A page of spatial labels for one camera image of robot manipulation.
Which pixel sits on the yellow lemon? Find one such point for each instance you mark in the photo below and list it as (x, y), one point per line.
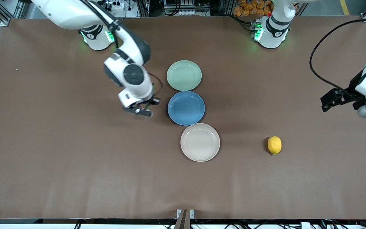
(274, 145)

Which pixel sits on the blue plate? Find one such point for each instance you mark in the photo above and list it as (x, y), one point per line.
(186, 108)

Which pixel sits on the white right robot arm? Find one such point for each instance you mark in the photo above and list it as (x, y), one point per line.
(68, 12)

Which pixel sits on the white power strip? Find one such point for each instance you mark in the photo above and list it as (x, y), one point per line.
(118, 4)

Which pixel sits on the beige plate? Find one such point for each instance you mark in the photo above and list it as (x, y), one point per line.
(200, 142)

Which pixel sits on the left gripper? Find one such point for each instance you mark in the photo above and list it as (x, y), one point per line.
(353, 94)

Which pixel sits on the pale green plate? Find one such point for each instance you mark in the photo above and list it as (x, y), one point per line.
(184, 75)

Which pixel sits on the small metal table bracket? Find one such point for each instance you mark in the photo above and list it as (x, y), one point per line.
(179, 213)

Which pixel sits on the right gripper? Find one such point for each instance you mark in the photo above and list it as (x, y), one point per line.
(154, 100)

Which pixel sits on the background equipment rack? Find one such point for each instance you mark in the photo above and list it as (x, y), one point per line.
(183, 9)

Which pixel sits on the bag of orange fruit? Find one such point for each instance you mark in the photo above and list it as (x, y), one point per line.
(246, 8)

